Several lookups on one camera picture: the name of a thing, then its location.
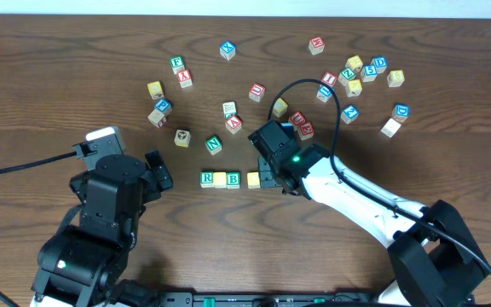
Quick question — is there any green B block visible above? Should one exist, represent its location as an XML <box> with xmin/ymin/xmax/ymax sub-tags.
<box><xmin>226</xmin><ymin>171</ymin><xmax>241</xmax><ymax>188</ymax></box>

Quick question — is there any green R block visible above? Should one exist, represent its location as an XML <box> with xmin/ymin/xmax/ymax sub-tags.
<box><xmin>199</xmin><ymin>171</ymin><xmax>214</xmax><ymax>188</ymax></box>

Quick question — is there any yellow O block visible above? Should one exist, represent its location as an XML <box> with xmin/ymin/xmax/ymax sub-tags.
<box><xmin>213</xmin><ymin>172</ymin><xmax>227</xmax><ymax>188</ymax></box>

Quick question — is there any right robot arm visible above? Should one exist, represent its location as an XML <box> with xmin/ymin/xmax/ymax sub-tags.
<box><xmin>248</xmin><ymin>120</ymin><xmax>490</xmax><ymax>306</ymax></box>

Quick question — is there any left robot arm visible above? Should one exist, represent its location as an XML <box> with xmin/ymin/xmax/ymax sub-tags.
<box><xmin>32</xmin><ymin>135</ymin><xmax>173</xmax><ymax>306</ymax></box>

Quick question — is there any monkey picture block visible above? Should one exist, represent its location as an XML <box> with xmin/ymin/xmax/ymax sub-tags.
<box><xmin>174</xmin><ymin>130</ymin><xmax>191</xmax><ymax>148</ymax></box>

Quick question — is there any plain wooden block left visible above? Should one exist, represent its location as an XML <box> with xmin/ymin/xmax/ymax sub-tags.
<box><xmin>147</xmin><ymin>109</ymin><xmax>167</xmax><ymax>128</ymax></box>

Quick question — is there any red E block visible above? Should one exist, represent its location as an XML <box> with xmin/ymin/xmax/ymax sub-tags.
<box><xmin>297</xmin><ymin>122</ymin><xmax>315</xmax><ymax>140</ymax></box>

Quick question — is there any red U block lower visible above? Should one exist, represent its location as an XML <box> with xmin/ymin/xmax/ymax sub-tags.
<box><xmin>288</xmin><ymin>111</ymin><xmax>306</xmax><ymax>130</ymax></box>

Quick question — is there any red u block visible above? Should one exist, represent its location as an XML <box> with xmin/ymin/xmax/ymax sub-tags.
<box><xmin>288</xmin><ymin>111</ymin><xmax>306</xmax><ymax>130</ymax></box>
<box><xmin>249</xmin><ymin>83</ymin><xmax>266</xmax><ymax>102</ymax></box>

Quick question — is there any blue P block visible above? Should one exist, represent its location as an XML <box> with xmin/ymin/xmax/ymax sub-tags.
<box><xmin>154</xmin><ymin>98</ymin><xmax>173</xmax><ymax>116</ymax></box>

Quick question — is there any green N block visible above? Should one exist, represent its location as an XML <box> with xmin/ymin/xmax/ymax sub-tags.
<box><xmin>205</xmin><ymin>136</ymin><xmax>222</xmax><ymax>155</ymax></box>

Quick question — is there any red A block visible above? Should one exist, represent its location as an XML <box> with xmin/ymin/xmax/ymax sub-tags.
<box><xmin>225</xmin><ymin>115</ymin><xmax>243</xmax><ymax>135</ymax></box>

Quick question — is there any red U block upper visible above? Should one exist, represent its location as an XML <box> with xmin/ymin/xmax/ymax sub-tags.
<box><xmin>249</xmin><ymin>83</ymin><xmax>266</xmax><ymax>102</ymax></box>

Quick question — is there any blue L block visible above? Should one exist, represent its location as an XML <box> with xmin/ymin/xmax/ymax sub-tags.
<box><xmin>316</xmin><ymin>85</ymin><xmax>334</xmax><ymax>103</ymax></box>

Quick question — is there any blue 2 block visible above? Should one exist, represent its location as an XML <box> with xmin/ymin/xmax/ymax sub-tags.
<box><xmin>341</xmin><ymin>105</ymin><xmax>360</xmax><ymax>125</ymax></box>

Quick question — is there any red Y block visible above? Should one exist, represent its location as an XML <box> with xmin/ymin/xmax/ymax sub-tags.
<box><xmin>177</xmin><ymin>69</ymin><xmax>193</xmax><ymax>88</ymax></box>

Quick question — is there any green F block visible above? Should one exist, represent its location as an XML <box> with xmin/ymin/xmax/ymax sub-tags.
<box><xmin>170</xmin><ymin>55</ymin><xmax>186</xmax><ymax>74</ymax></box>

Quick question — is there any red I block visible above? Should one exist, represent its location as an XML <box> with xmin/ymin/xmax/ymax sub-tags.
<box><xmin>321</xmin><ymin>72</ymin><xmax>338</xmax><ymax>88</ymax></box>

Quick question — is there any yellow block under Z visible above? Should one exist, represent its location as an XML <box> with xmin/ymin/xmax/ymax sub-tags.
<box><xmin>345</xmin><ymin>79</ymin><xmax>362</xmax><ymax>97</ymax></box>

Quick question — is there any green Z block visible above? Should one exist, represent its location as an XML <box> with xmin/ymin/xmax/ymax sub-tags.
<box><xmin>338</xmin><ymin>67</ymin><xmax>356</xmax><ymax>86</ymax></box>

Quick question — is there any plain white block right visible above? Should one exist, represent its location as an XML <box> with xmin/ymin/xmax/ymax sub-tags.
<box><xmin>381</xmin><ymin>118</ymin><xmax>401</xmax><ymax>138</ymax></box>

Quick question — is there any red block top right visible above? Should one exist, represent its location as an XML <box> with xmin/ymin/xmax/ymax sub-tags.
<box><xmin>309</xmin><ymin>36</ymin><xmax>326</xmax><ymax>55</ymax></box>

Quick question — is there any yellow block above Z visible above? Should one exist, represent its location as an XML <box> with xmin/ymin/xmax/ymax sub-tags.
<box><xmin>345</xmin><ymin>55</ymin><xmax>363</xmax><ymax>72</ymax></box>

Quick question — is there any blue 5 block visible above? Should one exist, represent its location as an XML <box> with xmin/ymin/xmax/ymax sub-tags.
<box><xmin>361</xmin><ymin>65</ymin><xmax>378</xmax><ymax>83</ymax></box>

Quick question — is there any blue D block right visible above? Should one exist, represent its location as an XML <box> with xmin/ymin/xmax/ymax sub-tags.
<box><xmin>391</xmin><ymin>103</ymin><xmax>410</xmax><ymax>123</ymax></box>

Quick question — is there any blue d block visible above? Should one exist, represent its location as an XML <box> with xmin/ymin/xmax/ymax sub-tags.
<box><xmin>371</xmin><ymin>56</ymin><xmax>388</xmax><ymax>74</ymax></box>
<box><xmin>391</xmin><ymin>103</ymin><xmax>410</xmax><ymax>123</ymax></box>

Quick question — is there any blue X block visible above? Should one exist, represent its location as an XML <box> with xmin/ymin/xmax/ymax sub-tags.
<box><xmin>220</xmin><ymin>41</ymin><xmax>236</xmax><ymax>61</ymax></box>

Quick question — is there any blue D block upper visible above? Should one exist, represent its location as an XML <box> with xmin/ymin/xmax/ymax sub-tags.
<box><xmin>371</xmin><ymin>56</ymin><xmax>388</xmax><ymax>74</ymax></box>

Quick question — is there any yellow 8 block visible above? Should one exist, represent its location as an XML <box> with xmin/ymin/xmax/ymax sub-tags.
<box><xmin>387</xmin><ymin>70</ymin><xmax>405</xmax><ymax>88</ymax></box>

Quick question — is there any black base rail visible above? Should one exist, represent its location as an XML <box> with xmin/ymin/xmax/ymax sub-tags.
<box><xmin>159</xmin><ymin>292</ymin><xmax>375</xmax><ymax>307</ymax></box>

